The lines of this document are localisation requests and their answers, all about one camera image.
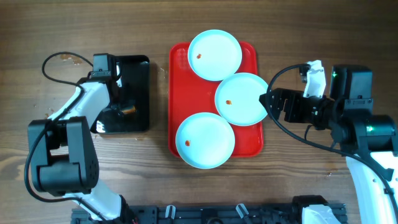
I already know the green orange sponge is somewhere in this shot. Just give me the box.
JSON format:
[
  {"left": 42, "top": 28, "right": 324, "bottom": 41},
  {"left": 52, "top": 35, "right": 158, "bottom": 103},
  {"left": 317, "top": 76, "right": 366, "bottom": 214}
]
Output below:
[{"left": 121, "top": 106, "right": 136, "bottom": 114}]

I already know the light blue plate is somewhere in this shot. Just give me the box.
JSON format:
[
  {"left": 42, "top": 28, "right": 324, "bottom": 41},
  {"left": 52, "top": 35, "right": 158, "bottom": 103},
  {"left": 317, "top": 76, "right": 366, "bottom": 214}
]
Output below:
[
  {"left": 215, "top": 72, "right": 268, "bottom": 126},
  {"left": 175, "top": 112, "right": 236, "bottom": 169},
  {"left": 187, "top": 29, "right": 243, "bottom": 82}
]

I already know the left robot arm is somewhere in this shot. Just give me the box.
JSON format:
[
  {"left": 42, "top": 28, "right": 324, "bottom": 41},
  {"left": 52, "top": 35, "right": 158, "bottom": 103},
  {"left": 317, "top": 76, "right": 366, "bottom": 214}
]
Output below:
[{"left": 24, "top": 54, "right": 135, "bottom": 223}]

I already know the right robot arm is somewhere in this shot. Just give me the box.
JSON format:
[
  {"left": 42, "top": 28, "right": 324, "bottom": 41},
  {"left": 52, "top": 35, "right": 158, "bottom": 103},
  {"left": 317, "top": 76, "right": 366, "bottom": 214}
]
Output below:
[{"left": 259, "top": 64, "right": 397, "bottom": 223}]

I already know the black rectangular tray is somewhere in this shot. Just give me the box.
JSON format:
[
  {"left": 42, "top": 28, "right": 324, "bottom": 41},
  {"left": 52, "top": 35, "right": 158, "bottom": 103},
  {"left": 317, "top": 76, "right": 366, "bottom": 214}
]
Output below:
[{"left": 91, "top": 54, "right": 150, "bottom": 134}]

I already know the red plastic tray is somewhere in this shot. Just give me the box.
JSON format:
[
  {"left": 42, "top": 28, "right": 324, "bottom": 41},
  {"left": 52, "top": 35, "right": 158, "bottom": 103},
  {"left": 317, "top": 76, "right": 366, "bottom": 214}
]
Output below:
[{"left": 168, "top": 42, "right": 264, "bottom": 158}]

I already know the right black cable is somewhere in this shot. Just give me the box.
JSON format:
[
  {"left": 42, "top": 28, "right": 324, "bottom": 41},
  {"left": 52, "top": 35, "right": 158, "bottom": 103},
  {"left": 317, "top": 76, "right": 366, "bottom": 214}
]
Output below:
[{"left": 265, "top": 63, "right": 398, "bottom": 215}]

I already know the black cable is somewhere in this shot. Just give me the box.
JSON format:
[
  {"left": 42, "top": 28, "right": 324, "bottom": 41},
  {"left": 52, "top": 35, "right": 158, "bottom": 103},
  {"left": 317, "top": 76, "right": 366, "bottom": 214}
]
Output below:
[
  {"left": 265, "top": 63, "right": 398, "bottom": 215},
  {"left": 24, "top": 51, "right": 108, "bottom": 220}
]

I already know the left black cable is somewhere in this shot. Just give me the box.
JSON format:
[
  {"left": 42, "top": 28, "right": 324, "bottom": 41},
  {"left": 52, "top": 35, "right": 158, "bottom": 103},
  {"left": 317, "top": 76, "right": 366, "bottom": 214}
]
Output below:
[{"left": 24, "top": 51, "right": 108, "bottom": 220}]

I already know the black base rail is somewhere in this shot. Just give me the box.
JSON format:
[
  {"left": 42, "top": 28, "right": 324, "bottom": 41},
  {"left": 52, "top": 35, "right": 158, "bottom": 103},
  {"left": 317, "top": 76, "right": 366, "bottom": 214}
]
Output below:
[{"left": 70, "top": 203, "right": 348, "bottom": 224}]

